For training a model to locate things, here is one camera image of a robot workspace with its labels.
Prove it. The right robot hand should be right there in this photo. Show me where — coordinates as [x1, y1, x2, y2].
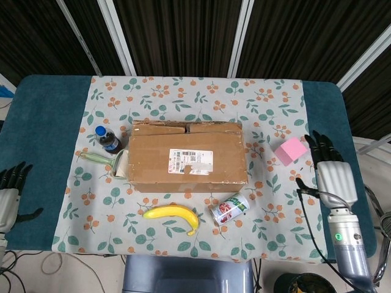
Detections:
[295, 130, 358, 208]

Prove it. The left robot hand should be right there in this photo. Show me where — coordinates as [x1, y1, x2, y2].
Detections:
[0, 161, 44, 233]

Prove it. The brown cardboard box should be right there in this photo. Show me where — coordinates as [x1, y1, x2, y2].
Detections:
[125, 120, 248, 194]

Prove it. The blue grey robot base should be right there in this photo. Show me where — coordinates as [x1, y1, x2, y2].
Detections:
[122, 255, 255, 293]

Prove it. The pink foam cube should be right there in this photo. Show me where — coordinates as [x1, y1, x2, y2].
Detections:
[273, 136, 309, 167]

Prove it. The teal table cover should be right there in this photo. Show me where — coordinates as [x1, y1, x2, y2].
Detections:
[0, 74, 377, 260]

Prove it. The black round bucket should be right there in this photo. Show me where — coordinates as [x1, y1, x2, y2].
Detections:
[273, 272, 335, 293]

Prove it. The printed white tin can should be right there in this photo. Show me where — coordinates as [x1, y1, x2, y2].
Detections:
[209, 192, 250, 226]

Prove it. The green lint roller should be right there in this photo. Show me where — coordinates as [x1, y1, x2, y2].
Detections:
[76, 148, 128, 181]

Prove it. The blue white plastic bag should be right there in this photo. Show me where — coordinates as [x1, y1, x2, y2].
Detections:
[0, 73, 18, 100]

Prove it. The cola bottle blue cap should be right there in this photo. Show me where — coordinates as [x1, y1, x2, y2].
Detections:
[94, 125, 122, 154]

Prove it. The yellow banana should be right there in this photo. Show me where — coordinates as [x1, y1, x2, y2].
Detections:
[142, 204, 201, 237]

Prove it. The floral leaf print tablecloth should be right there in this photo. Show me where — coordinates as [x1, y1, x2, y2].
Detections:
[51, 75, 328, 264]

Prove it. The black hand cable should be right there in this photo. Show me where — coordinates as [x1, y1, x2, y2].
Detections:
[298, 187, 351, 274]

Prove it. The chrome metal chair frame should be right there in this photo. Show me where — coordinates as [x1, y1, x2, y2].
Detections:
[363, 185, 391, 284]

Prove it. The wide white frame post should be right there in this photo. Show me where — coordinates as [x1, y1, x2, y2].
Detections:
[97, 0, 137, 76]
[335, 30, 391, 92]
[227, 0, 255, 79]

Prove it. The thin grey frame post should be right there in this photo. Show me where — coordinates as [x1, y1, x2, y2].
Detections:
[56, 0, 102, 76]

